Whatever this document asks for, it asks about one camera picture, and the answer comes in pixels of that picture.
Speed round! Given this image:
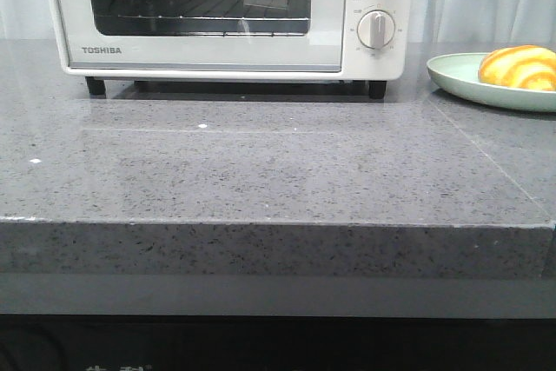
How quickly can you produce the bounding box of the white oven glass door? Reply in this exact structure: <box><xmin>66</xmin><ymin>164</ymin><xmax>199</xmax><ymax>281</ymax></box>
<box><xmin>53</xmin><ymin>0</ymin><xmax>345</xmax><ymax>72</ymax></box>

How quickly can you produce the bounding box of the yellow striped croissant bread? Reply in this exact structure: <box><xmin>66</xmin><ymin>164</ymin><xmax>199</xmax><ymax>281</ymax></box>
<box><xmin>478</xmin><ymin>45</ymin><xmax>555</xmax><ymax>91</ymax></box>

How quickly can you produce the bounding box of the lower beige timer knob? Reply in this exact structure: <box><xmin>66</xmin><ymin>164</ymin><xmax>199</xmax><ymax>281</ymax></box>
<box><xmin>357</xmin><ymin>10</ymin><xmax>395</xmax><ymax>50</ymax></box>

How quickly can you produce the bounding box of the white Toshiba toaster oven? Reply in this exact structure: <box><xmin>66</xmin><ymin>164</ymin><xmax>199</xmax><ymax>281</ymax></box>
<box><xmin>49</xmin><ymin>0</ymin><xmax>412</xmax><ymax>98</ymax></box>

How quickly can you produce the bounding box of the metal wire oven rack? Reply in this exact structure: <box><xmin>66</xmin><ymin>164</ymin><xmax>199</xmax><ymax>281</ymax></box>
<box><xmin>109</xmin><ymin>0</ymin><xmax>311</xmax><ymax>19</ymax></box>

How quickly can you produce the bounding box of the light green plate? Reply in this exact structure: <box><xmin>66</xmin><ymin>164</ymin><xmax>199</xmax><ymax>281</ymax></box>
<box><xmin>427</xmin><ymin>52</ymin><xmax>555</xmax><ymax>114</ymax></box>

